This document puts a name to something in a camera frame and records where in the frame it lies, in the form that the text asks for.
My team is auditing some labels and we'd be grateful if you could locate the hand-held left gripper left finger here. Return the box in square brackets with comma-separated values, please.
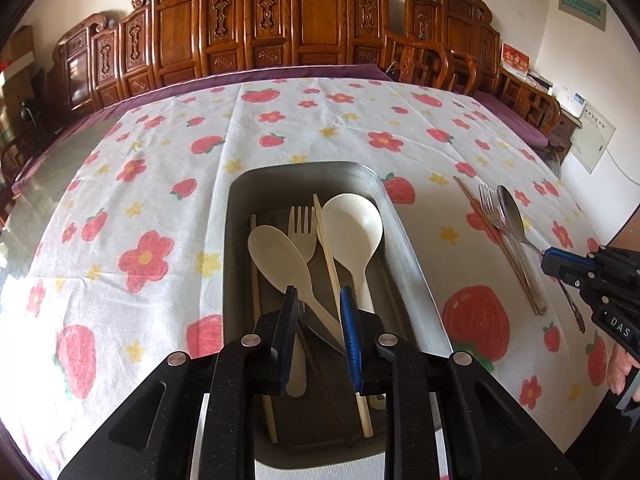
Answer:
[57, 285, 301, 480]

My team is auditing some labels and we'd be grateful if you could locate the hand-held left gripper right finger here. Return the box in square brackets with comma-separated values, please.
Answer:
[339, 285, 581, 480]

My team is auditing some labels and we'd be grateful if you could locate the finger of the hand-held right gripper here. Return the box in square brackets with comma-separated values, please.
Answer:
[541, 247, 598, 267]
[539, 257, 585, 283]

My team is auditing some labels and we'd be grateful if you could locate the metal spoon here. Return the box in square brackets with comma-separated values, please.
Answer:
[496, 185, 586, 334]

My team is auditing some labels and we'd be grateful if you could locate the metal tray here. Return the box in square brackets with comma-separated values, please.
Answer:
[222, 161, 453, 473]

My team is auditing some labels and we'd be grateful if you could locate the beige chopstick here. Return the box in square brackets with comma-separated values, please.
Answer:
[250, 215, 279, 444]
[312, 194, 374, 439]

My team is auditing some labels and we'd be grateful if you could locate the beige plastic spoon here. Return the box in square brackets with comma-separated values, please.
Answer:
[248, 225, 346, 348]

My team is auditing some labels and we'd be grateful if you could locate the beige plastic fork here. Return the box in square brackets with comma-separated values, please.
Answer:
[288, 205, 318, 398]

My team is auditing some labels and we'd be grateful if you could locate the white ladle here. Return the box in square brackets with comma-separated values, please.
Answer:
[321, 193, 385, 321]

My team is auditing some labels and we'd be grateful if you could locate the person's right hand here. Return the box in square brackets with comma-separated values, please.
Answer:
[606, 344, 633, 396]

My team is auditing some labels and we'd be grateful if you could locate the wooden side table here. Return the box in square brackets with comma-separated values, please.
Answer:
[547, 107, 576, 161]

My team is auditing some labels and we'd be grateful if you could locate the purple armchair cushion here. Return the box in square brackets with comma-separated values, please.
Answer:
[472, 89, 548, 148]

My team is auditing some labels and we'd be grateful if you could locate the white box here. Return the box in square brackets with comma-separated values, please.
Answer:
[552, 85, 587, 117]

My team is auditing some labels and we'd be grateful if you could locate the red desk calendar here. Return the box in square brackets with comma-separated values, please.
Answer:
[501, 42, 531, 75]

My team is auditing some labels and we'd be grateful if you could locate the floral strawberry tablecloth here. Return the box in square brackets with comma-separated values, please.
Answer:
[10, 77, 608, 476]

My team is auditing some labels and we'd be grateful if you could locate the carved wooden armchair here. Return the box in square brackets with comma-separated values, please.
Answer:
[404, 0, 561, 136]

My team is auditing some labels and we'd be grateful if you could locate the purple sofa cushion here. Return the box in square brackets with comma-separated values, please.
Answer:
[12, 63, 396, 196]

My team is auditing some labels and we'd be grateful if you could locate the carved wooden sofa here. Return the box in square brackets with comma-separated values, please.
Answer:
[47, 0, 453, 111]

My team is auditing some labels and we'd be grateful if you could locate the cardboard box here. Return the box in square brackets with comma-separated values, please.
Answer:
[10, 25, 36, 58]
[0, 67, 33, 106]

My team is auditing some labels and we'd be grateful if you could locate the white wall sheet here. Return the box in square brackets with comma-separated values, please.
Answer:
[570, 115, 617, 176]

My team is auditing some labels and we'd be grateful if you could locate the green framed wall panel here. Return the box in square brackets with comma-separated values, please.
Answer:
[558, 0, 606, 31]

